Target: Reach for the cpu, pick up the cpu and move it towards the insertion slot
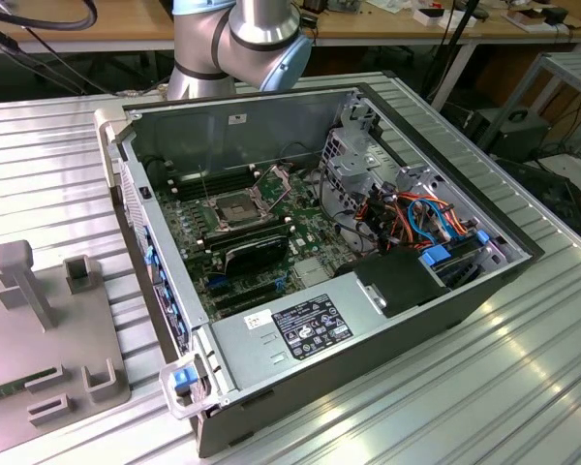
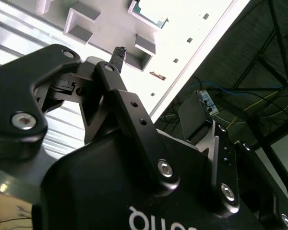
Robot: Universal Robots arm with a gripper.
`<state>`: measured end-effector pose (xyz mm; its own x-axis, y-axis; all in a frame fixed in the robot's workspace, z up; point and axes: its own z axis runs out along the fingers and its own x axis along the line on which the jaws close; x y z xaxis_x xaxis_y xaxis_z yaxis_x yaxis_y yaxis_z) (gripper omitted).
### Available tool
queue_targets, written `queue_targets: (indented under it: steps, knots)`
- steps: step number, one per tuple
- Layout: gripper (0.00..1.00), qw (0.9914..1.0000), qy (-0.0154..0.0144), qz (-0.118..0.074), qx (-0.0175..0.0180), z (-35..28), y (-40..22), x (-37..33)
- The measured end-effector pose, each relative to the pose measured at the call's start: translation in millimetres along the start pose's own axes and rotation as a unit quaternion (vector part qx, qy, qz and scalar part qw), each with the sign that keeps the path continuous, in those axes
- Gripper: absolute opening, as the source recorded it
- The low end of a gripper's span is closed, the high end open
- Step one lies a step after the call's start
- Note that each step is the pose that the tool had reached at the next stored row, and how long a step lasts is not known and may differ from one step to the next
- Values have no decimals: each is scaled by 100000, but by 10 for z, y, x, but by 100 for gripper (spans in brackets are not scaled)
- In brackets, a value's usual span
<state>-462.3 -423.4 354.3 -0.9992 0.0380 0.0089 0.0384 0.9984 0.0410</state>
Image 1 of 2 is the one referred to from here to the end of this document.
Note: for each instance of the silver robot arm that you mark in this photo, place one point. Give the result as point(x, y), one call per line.
point(256, 29)

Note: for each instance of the black RAM slot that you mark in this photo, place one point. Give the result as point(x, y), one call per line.
point(223, 182)
point(252, 240)
point(223, 176)
point(252, 236)
point(223, 188)
point(252, 230)

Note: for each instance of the CPU socket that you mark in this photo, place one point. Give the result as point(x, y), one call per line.
point(235, 210)

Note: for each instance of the black expansion slot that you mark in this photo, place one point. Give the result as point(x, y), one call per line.
point(244, 303)
point(242, 289)

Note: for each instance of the blue expansion slot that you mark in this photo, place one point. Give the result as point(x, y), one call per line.
point(218, 280)

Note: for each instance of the green motherboard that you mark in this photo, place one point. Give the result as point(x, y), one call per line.
point(310, 227)

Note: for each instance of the black graphics card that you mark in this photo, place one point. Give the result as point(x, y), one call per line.
point(256, 254)

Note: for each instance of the silver chipset heatsink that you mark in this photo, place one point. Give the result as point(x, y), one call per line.
point(311, 271)

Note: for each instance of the silver metal drive cage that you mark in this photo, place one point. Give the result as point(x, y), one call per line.
point(353, 164)

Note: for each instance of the thin metal locking lever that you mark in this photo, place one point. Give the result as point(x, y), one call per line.
point(205, 184)

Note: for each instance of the black plastic shroud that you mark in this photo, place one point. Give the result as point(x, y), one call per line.
point(397, 281)

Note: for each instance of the silver power supply unit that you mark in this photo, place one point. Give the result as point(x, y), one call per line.
point(252, 353)

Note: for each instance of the blue disk carrier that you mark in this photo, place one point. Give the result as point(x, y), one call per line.
point(436, 255)

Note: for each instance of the black grey PC case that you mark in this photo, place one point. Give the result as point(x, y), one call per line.
point(348, 382)

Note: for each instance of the blue case release latch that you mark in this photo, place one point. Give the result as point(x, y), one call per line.
point(183, 380)

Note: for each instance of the small blue clip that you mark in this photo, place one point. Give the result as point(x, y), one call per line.
point(481, 237)

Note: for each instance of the wooden desk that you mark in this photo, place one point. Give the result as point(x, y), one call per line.
point(377, 24)
point(150, 19)

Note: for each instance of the black equipment case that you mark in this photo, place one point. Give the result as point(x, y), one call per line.
point(513, 138)

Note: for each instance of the white box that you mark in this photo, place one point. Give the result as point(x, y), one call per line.
point(428, 18)

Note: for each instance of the grey parts rack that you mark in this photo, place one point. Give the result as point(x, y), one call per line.
point(9, 339)

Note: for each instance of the green RAM stick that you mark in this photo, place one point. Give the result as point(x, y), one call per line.
point(5, 390)

